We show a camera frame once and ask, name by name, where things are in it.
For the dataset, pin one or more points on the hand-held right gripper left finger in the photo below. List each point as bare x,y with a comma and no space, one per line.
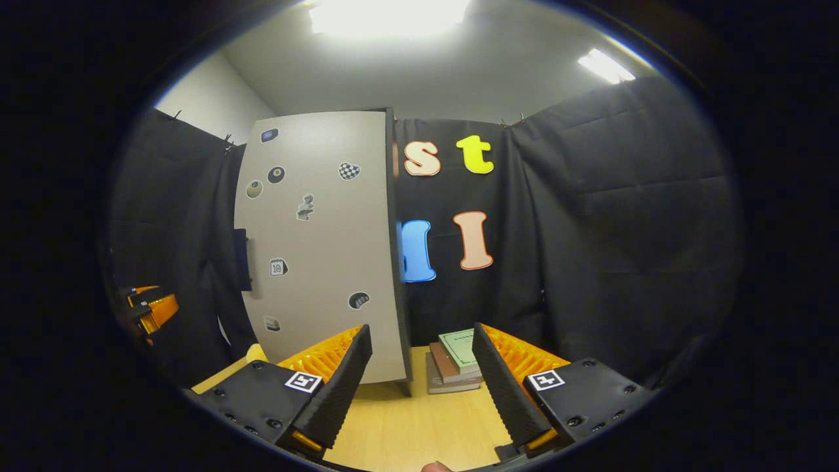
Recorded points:
337,393

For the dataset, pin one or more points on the brown book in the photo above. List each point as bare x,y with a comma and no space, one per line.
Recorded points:
442,364

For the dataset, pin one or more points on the black backdrop cloth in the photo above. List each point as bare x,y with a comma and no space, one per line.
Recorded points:
623,229

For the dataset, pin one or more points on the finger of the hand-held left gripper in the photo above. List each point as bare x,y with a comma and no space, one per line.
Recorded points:
144,290
160,313

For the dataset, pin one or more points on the narrow ceiling light panel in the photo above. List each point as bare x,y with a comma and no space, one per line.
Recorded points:
606,65

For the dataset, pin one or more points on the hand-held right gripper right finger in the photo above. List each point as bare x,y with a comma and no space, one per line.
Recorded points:
505,393

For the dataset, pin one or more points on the grey cabinet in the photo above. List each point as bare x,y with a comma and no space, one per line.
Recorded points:
401,328

